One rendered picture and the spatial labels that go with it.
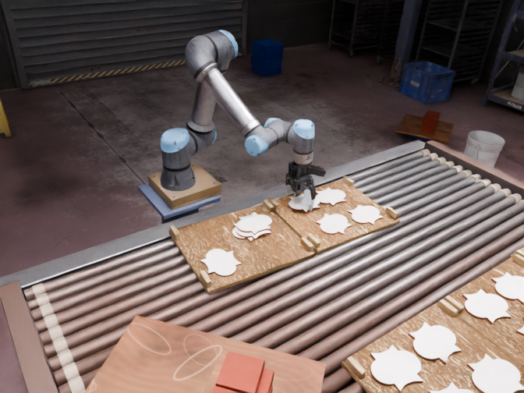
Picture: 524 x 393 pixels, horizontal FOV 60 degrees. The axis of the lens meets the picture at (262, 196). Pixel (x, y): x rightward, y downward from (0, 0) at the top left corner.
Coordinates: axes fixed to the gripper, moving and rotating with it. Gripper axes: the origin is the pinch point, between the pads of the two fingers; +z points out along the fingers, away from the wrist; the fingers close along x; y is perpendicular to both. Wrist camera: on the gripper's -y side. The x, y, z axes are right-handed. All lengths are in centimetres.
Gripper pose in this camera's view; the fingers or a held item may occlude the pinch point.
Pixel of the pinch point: (304, 202)
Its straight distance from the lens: 184.2
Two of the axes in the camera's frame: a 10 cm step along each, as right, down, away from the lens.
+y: -8.5, 3.0, -4.3
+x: 5.3, 4.8, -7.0
